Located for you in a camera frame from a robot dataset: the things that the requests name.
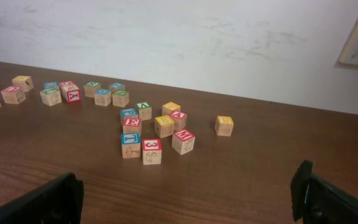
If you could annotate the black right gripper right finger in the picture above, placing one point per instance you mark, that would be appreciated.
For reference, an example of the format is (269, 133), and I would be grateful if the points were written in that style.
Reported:
(315, 200)

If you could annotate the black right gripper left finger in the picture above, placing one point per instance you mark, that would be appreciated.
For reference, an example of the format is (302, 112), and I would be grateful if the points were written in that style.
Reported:
(57, 201)

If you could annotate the blue T umbrella block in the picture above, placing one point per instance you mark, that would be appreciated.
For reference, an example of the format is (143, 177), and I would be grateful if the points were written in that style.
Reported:
(130, 143)

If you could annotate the red E block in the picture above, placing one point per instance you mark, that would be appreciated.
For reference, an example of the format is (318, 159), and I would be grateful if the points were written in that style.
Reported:
(132, 125)

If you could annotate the red 3 block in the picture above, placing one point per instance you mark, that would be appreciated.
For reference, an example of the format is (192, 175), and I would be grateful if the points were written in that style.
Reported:
(151, 151)

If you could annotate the green Z block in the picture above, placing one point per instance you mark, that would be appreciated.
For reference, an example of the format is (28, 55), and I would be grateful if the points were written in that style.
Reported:
(51, 96)

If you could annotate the red tilted Y block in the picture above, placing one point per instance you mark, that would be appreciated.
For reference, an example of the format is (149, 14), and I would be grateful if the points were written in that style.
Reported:
(70, 91)

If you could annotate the blue P block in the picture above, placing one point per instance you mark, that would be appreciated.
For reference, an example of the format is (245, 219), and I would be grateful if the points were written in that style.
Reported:
(128, 113)

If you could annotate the blue H block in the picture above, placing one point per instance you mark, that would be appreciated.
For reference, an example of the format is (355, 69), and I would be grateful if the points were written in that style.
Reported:
(102, 97)

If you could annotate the green R block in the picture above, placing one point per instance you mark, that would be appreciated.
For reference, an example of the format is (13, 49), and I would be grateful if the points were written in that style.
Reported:
(90, 89)

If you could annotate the red U block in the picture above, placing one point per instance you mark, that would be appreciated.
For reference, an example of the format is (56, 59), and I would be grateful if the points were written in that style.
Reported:
(13, 95)

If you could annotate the blue D block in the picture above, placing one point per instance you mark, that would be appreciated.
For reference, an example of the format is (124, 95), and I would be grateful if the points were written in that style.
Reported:
(54, 85)

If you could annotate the yellow block far right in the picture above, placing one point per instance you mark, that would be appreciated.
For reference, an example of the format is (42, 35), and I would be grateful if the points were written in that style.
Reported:
(224, 126)

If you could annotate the green N block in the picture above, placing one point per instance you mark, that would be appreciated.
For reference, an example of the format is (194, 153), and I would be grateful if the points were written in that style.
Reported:
(120, 98)

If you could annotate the green V block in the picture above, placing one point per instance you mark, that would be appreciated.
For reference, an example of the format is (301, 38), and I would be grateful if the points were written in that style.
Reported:
(144, 110)

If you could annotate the yellow block upper left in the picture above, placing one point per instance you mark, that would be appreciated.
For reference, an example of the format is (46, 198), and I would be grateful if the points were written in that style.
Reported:
(24, 82)

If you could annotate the yellow block centre right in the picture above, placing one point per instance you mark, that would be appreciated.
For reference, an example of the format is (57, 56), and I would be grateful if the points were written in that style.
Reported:
(164, 126)

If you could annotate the blue X block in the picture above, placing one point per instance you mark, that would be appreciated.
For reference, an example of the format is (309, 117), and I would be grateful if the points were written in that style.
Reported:
(116, 86)

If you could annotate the red M block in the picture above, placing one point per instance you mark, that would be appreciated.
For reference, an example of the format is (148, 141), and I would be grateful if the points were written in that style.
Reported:
(183, 141)

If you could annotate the yellow block near A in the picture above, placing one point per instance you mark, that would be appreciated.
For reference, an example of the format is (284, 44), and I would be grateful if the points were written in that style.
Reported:
(167, 108)

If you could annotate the red A block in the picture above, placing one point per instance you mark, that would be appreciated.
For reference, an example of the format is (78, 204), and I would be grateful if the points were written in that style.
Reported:
(179, 119)

